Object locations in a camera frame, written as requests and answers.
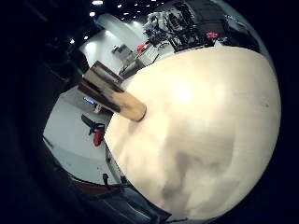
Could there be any blue lit screen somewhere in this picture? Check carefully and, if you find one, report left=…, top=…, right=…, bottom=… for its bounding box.
left=82, top=95, right=97, bottom=105

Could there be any black robot equipment rack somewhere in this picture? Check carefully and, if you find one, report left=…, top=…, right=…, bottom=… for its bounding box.
left=143, top=2, right=233, bottom=53

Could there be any grey desk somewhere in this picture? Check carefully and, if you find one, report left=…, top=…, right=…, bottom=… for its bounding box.
left=119, top=46, right=162, bottom=79

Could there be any row of ceiling lights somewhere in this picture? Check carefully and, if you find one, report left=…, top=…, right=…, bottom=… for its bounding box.
left=68, top=0, right=158, bottom=45

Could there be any the person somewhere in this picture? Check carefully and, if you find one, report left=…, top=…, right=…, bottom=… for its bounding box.
left=78, top=183, right=172, bottom=224

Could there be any red and black tool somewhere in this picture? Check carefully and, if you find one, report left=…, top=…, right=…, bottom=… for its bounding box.
left=80, top=113, right=107, bottom=147

